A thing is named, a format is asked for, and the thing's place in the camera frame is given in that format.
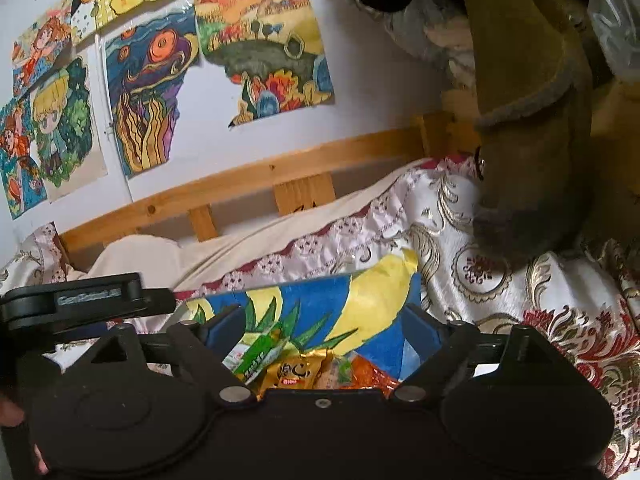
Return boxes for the white and green snack packet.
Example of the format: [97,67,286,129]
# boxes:
[222,327,288,383]

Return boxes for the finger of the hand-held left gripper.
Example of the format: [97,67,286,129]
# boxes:
[142,287,177,315]

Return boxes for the floral satin blanket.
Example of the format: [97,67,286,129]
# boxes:
[0,152,640,480]

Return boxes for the grey shallow tray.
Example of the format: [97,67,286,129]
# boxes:
[160,247,446,393]

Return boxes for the red-haired girl wall drawing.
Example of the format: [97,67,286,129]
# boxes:
[0,95,48,221]

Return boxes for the swirly seaweed wall drawing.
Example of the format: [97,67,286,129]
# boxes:
[102,5,202,181]

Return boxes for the grey patterned cloth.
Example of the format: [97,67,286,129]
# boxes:
[345,0,481,92]

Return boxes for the olive brown trousers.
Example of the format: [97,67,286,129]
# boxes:
[450,0,601,257]

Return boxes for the wooden bed frame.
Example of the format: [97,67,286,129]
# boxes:
[57,110,481,261]

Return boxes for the orange snack packet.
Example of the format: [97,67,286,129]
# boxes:
[345,354,403,392]

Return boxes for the gold snack packet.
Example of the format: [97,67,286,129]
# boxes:
[257,350,336,393]

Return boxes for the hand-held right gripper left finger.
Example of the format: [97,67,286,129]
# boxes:
[80,305,256,406]

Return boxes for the orange-haired figure wall drawing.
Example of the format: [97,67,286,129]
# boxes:
[12,0,74,95]

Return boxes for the person's left hand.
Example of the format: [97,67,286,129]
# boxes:
[0,399,51,476]

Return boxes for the landscape wall drawing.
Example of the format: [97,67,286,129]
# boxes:
[192,0,336,128]

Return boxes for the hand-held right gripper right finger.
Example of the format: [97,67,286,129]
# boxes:
[390,306,565,403]

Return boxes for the white pillow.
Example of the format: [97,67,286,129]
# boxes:
[65,160,431,291]

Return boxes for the blond child wall drawing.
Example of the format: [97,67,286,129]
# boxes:
[30,55,108,203]

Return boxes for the clear plastic bag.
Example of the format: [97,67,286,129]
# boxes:
[587,0,640,83]

